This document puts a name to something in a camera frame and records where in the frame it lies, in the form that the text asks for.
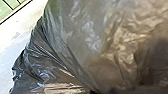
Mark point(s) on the translucent plastic bag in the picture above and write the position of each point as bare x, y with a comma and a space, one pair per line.
96, 46

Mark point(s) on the green framed glass window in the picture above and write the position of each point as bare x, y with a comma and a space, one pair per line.
11, 6

